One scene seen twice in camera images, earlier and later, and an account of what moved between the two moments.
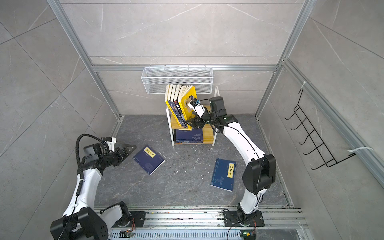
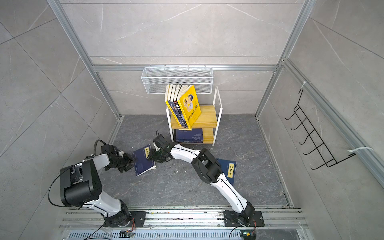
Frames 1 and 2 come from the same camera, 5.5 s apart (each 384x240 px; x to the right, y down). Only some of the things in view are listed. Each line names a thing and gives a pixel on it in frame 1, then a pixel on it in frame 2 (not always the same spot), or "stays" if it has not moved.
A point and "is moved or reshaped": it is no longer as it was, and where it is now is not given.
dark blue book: (149, 161) is moved or reshaped
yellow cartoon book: (187, 93) stays
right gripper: (196, 121) -> (152, 157)
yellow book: (166, 100) stays
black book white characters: (176, 101) stays
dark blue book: (195, 136) stays
